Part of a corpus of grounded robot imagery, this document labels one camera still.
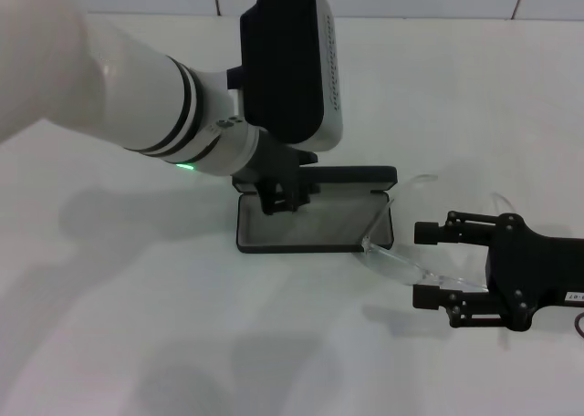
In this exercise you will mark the black glasses case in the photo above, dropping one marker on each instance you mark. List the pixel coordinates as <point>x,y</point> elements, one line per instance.
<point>315,233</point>

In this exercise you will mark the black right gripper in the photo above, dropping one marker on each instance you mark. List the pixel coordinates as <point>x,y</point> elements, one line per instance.
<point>534,270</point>

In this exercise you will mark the clear white glasses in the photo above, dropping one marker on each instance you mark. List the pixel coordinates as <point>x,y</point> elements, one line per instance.
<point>397,263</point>

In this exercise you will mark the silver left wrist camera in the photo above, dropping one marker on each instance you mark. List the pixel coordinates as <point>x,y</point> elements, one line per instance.
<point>287,60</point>

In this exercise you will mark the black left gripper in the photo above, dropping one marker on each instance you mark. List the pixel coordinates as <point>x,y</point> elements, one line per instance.
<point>278,165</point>

